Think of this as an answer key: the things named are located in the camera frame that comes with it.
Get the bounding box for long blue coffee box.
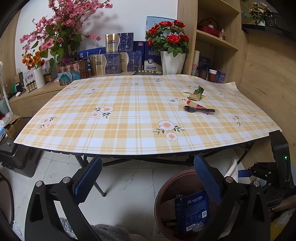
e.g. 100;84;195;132
175;189;209;233

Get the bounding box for green gold carton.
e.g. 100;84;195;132
183;85;207;101

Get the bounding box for brown round trash bin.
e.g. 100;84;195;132
154;167;234;240

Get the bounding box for person's right hand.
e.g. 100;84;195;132
272;195;296;211

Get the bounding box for yellow plaid tablecloth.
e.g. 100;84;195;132
15;75;279;156

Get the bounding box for low wooden cabinet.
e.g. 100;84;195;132
9;71;137;118

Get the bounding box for red paper cup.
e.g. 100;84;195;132
208;69;217;82

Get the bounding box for stacked pastel cups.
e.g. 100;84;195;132
191;50;200;76

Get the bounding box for striped pink basket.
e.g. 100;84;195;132
57;59;89;86

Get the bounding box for green leaf tray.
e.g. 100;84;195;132
133;70;163;75

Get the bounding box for gold blue gift box left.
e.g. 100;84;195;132
89;53;121;75

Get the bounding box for gold blue gift box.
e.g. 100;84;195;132
89;53;121;75
105;33;133;53
120;52;142;72

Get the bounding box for wooden shelf unit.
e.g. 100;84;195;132
177;0;248;84

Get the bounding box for blue white box behind pot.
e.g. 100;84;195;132
133;16;174;71

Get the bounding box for orange flowers white vase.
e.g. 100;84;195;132
22;46;48;89

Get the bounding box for gold blue gift box right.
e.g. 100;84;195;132
120;52;142;72

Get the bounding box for red rose plant white pot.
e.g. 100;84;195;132
145;20;189;75

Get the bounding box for gold blue gift box top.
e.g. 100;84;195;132
105;33;133;53

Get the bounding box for red basket on shelf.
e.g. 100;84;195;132
197;18;220;37

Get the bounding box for pink blossom flower arrangement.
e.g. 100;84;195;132
20;0;113;70

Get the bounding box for black folding table frame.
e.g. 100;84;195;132
74;141;255;197

